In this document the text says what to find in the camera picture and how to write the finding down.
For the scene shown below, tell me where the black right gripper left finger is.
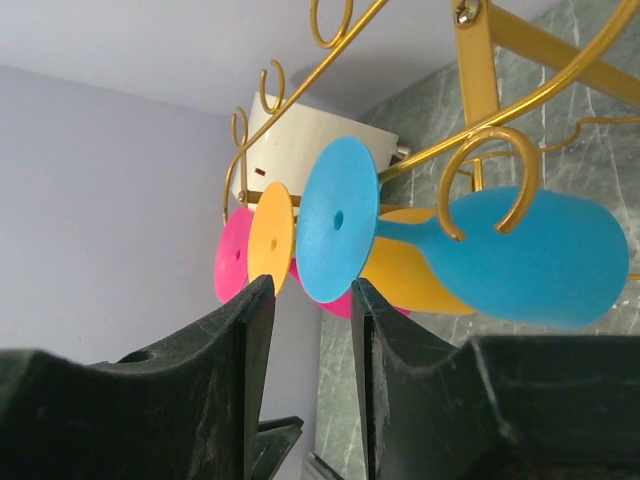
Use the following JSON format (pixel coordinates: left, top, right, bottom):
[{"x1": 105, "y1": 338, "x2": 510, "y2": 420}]
[{"x1": 1, "y1": 276, "x2": 275, "y2": 479}]

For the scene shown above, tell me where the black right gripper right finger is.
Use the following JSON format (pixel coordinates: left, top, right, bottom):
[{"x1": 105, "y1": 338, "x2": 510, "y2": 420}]
[{"x1": 352, "y1": 279, "x2": 639, "y2": 479}]

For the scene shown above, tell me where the blue wine glass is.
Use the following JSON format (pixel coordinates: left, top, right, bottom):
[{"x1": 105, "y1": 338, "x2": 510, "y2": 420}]
[{"x1": 295, "y1": 137, "x2": 630, "y2": 328}]

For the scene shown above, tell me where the pink wine glass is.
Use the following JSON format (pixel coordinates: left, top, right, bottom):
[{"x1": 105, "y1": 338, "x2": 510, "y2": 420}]
[{"x1": 213, "y1": 207, "x2": 411, "y2": 320}]

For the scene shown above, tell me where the orange wine glass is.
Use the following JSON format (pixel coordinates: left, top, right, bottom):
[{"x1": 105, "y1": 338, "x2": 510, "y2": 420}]
[{"x1": 247, "y1": 182, "x2": 474, "y2": 316}]

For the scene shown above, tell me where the round beige drawer cabinet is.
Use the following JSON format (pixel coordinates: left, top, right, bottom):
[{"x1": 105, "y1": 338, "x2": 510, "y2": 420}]
[{"x1": 246, "y1": 103, "x2": 410, "y2": 195}]

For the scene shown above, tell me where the gold wire wine glass rack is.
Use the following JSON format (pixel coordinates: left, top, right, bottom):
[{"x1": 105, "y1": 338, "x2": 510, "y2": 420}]
[{"x1": 222, "y1": 1, "x2": 639, "y2": 226}]

